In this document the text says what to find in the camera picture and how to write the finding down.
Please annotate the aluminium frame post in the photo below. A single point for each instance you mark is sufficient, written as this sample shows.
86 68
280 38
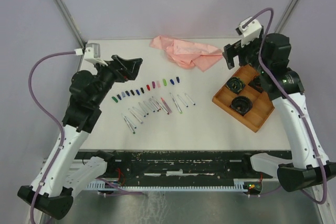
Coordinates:
289 10
70 22

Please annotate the green-tipped white pen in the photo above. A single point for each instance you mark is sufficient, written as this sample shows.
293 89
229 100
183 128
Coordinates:
129 124

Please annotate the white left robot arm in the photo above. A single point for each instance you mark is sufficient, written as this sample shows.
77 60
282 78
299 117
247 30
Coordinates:
53 190

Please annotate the green black coiled bundle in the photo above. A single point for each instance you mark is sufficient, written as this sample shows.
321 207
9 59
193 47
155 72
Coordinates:
235 85

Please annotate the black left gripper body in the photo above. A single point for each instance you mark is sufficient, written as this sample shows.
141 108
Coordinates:
121 75

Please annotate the black mounting base plate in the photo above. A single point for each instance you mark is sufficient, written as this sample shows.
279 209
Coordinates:
181 168

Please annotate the aluminium frame post left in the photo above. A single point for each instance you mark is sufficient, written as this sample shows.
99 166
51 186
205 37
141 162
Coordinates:
70 22

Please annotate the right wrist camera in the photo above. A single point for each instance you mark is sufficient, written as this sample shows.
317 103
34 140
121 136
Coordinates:
250 32

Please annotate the wooden compartment tray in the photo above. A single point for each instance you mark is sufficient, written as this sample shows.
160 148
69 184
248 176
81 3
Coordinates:
252 106

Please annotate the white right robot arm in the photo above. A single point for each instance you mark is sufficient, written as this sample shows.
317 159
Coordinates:
309 165

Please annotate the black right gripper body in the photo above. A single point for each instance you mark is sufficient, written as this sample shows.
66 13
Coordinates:
248 54

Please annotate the light green capped pen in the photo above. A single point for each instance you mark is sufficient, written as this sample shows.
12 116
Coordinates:
176 104

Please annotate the aluminium frame post right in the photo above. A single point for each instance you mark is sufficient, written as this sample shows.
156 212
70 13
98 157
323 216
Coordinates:
289 10

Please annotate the pink cloth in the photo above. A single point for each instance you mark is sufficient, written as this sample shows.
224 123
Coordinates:
187 54

